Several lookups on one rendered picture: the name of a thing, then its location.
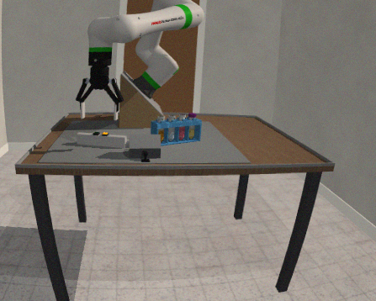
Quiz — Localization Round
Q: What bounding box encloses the grey button panel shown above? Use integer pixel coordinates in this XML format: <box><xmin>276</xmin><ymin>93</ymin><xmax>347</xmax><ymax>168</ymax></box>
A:
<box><xmin>130</xmin><ymin>135</ymin><xmax>161</xmax><ymax>162</ymax></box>

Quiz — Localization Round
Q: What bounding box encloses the grey flat mat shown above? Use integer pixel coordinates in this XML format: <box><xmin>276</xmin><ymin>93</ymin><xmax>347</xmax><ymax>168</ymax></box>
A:
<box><xmin>38</xmin><ymin>120</ymin><xmax>251</xmax><ymax>164</ymax></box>

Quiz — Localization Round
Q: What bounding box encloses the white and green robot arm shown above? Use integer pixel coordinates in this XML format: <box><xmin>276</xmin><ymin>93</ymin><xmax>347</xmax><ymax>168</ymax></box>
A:
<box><xmin>87</xmin><ymin>0</ymin><xmax>204</xmax><ymax>99</ymax></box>

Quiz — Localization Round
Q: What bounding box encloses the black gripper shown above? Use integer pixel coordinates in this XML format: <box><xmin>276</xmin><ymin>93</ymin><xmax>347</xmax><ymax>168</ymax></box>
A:
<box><xmin>76</xmin><ymin>66</ymin><xmax>124</xmax><ymax>120</ymax></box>

